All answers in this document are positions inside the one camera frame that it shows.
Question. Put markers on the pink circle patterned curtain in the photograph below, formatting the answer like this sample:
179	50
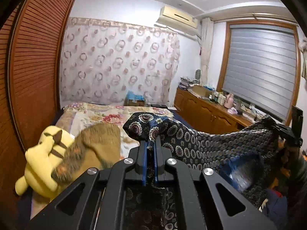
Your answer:
102	61

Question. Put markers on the navy patterned satin pajama top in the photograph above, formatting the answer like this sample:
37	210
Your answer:
245	159

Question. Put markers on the hanging beige cloth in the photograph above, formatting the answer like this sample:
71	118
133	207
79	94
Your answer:
303	49

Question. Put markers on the blue topped box behind bed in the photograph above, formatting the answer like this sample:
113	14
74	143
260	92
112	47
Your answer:
133	99

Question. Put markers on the cardboard box on cabinet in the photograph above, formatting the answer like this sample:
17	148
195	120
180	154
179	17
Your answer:
201	91

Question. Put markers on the grey zebra window blind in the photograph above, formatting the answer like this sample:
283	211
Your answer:
261	66

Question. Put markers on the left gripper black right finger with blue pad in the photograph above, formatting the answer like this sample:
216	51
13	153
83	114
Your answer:
203	199

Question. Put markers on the yellow Pikachu plush toy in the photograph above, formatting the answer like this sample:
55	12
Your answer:
41	160

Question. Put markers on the long wooden sideboard cabinet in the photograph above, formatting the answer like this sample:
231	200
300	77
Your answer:
207	116

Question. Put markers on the beige tied side curtain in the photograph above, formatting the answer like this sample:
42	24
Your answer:
206	46

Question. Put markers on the floral quilt on bed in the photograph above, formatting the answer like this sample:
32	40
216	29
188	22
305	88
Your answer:
77	116

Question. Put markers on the person's right hand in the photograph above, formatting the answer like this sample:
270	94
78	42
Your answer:
286	158

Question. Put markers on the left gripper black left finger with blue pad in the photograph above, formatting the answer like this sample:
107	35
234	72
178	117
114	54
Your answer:
95	199

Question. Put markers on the wooden louvered wardrobe door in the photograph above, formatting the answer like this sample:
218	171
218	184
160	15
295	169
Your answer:
32	33

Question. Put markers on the cream wall air conditioner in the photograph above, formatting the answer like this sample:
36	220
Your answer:
178	20

